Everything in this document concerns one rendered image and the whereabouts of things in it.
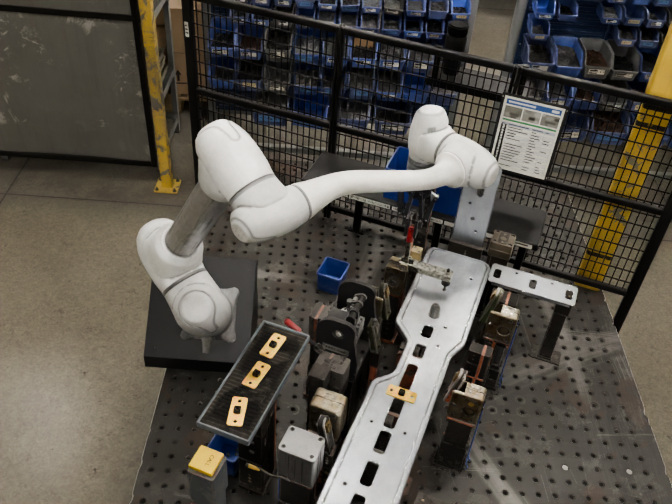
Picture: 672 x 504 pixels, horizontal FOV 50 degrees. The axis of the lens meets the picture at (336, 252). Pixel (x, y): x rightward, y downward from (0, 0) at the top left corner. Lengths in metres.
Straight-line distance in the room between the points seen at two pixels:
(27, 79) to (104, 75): 0.42
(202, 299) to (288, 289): 0.64
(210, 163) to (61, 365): 1.96
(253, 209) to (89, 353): 1.98
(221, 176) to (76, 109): 2.66
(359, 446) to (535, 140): 1.27
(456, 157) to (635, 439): 1.15
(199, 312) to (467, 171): 0.88
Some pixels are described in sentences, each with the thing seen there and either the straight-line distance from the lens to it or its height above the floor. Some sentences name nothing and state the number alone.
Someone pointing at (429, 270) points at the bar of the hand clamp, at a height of 1.07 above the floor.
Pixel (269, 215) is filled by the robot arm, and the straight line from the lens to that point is 1.71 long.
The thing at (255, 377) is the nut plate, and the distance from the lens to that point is 1.87.
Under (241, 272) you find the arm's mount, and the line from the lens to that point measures 2.46.
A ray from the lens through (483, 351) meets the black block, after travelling 2.25.
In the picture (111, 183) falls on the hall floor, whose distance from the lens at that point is 4.57.
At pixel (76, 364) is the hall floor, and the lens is 3.54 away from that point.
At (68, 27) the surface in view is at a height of 0.97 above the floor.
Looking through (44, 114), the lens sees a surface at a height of 0.44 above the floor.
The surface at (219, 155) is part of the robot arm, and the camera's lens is 1.75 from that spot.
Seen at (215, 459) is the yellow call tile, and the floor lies 1.16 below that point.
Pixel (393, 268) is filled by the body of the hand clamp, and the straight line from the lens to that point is 2.36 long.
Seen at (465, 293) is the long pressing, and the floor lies 1.00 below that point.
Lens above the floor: 2.61
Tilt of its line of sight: 41 degrees down
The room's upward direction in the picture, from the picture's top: 5 degrees clockwise
